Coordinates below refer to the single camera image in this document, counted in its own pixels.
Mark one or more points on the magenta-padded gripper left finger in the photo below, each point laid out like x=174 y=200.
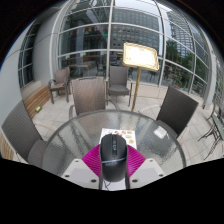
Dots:
x=90 y=161

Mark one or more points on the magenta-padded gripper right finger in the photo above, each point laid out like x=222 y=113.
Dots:
x=136 y=161

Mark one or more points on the black computer mouse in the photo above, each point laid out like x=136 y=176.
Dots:
x=114 y=156

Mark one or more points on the white printed mouse pad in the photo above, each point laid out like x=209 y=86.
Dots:
x=115 y=186

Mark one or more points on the white picture card sheet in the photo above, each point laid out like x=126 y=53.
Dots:
x=130 y=137

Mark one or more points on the brown wicker chair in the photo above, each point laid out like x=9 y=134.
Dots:
x=88 y=95

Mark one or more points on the dark wicker chair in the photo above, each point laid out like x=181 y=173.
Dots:
x=176 y=108
x=20 y=131

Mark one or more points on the wooden slat bench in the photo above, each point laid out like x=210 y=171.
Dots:
x=36 y=100
x=6 y=148

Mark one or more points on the grey wicker armchair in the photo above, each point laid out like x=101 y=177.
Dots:
x=118 y=80

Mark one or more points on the brown wicker armchair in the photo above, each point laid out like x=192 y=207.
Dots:
x=61 y=78

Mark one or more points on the green metal table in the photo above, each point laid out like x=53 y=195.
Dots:
x=218 y=128

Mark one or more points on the gold framed menu stand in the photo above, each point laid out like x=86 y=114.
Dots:
x=140 y=56

